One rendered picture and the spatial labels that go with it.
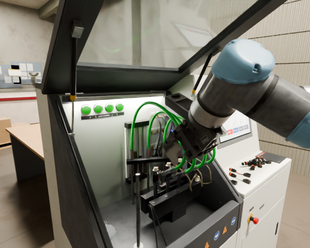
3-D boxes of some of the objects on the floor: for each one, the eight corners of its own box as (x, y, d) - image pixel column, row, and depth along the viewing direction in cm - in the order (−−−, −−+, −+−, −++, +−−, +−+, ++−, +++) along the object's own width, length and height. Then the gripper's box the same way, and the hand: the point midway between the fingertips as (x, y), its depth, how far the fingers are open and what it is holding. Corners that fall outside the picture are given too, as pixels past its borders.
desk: (66, 164, 350) (62, 120, 331) (118, 200, 248) (116, 139, 230) (14, 180, 293) (5, 128, 274) (53, 235, 192) (44, 158, 173)
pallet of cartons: (-22, 154, 392) (-28, 123, 378) (-25, 143, 453) (-31, 117, 439) (41, 141, 471) (37, 116, 457) (30, 134, 532) (27, 111, 518)
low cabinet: (51, 112, 882) (49, 91, 860) (75, 121, 707) (73, 94, 685) (-10, 118, 733) (-15, 93, 711) (1, 131, 557) (-5, 98, 536)
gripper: (194, 146, 35) (167, 180, 52) (245, 123, 40) (204, 161, 58) (170, 110, 38) (152, 153, 56) (220, 93, 44) (189, 138, 61)
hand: (175, 147), depth 57 cm, fingers open, 7 cm apart
